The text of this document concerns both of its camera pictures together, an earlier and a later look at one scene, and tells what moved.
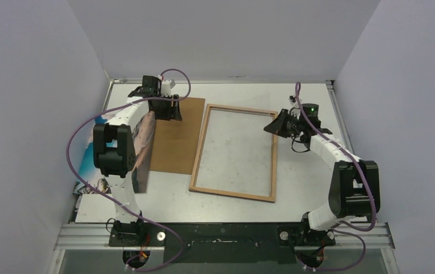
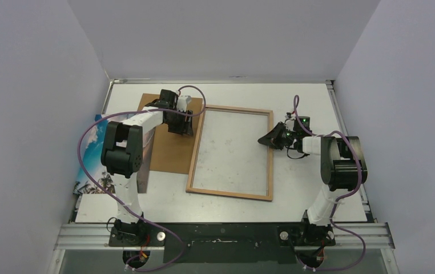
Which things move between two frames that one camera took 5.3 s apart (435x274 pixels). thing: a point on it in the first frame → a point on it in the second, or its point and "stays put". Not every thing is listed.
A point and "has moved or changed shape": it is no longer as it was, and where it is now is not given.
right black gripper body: (288, 123) → (283, 136)
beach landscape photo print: (143, 136) has moved or changed shape
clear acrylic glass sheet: (237, 155) stays put
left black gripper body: (165, 110) → (179, 124)
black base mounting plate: (220, 242) stays put
